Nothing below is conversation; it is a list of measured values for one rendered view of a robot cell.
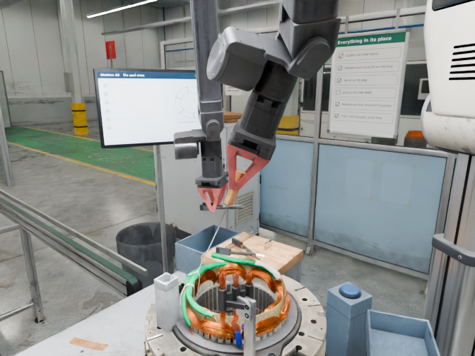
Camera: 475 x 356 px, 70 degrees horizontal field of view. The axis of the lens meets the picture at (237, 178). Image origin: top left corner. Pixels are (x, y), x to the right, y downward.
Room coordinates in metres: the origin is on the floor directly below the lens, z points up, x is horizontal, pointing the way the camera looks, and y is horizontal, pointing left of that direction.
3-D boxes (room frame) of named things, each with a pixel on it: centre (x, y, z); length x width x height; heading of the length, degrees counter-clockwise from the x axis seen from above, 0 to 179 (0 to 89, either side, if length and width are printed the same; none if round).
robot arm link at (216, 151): (0.91, 0.08, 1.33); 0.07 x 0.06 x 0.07; 102
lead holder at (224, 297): (0.41, 0.00, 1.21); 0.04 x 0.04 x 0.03; 56
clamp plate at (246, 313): (0.40, -0.01, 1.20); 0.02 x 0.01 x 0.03; 48
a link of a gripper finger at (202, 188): (0.91, 0.07, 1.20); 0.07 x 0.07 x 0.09; 73
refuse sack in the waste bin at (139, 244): (2.08, 0.60, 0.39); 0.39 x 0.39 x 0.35
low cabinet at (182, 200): (3.27, 0.31, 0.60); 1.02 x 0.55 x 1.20; 50
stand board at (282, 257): (0.82, -0.04, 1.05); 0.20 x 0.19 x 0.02; 53
